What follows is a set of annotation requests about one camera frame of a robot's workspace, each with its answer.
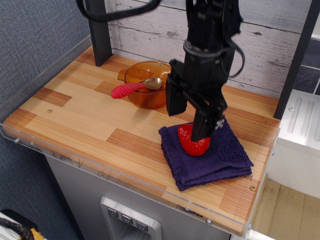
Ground grey toy fridge cabinet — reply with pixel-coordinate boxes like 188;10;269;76
46;156;231;240

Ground red toy strawberry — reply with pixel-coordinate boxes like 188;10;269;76
177;124;211;157

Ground dark shelf post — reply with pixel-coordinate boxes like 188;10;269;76
273;0;320;120
85;0;113;67

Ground yellow object at corner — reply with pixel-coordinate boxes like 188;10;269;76
30;228;46;240

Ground spoon with red handle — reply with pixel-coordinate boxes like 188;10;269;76
111;77;163;99

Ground amber glass pot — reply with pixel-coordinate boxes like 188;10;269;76
117;60;171;109

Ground silver dispenser button panel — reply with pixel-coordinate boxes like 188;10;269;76
100;196;163;240

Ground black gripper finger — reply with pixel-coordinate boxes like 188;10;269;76
191;109;223;142
165;74;187;116

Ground purple folded cloth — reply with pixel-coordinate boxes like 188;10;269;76
159;117;254;191

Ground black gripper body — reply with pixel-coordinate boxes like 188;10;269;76
169;47;235;113

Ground black braided cable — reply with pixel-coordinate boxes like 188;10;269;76
75;0;162;23

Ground dark left shelf post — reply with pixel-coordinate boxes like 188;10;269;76
85;0;113;67

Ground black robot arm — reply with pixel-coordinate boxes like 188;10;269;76
165;0;244;142

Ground dark right shelf post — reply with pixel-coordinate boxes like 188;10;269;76
273;0;320;120

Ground white toy sink counter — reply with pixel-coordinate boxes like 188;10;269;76
266;90;320;198

